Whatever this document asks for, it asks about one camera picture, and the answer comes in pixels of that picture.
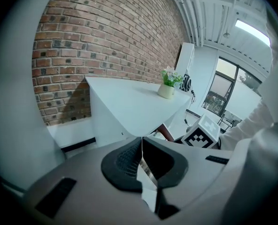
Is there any white desk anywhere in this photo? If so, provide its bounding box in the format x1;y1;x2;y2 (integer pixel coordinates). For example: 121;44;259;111
85;76;193;148

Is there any person's right forearm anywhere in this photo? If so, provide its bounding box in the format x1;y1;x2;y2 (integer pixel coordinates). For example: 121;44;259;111
220;98;276;148

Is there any black folding chair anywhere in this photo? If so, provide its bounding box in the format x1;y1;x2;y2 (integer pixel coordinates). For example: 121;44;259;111
220;110;243;133

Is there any dark framed window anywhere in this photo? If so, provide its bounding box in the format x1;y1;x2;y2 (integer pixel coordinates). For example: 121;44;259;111
201;57;263;117

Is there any ceiling light panel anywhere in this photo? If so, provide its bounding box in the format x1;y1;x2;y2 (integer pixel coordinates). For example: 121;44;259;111
235;19;271;47

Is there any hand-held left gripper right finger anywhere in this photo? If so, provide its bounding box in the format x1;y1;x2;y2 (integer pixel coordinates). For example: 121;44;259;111
142;136;234;220

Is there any person's torso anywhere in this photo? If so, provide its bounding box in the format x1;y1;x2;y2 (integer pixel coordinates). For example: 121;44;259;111
162;123;278;225

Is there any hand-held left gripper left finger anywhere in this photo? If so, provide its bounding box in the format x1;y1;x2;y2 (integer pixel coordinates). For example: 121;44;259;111
16;136;159;225

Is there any potted flower plant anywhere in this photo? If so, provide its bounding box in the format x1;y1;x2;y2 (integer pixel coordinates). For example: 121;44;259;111
157;67;184;100

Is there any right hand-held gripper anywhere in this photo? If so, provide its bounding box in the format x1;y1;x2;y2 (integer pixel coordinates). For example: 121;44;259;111
181;113;221;150

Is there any white cabinet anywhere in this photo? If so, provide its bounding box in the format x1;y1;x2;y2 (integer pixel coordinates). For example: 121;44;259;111
175;42;195;93

